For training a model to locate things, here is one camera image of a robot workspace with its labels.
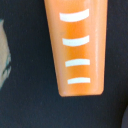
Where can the orange toy bread loaf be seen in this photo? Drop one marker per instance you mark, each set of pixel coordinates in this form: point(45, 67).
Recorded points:
point(78, 38)

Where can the beige woven placemat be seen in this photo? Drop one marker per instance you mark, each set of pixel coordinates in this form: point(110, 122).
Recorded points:
point(5, 56)

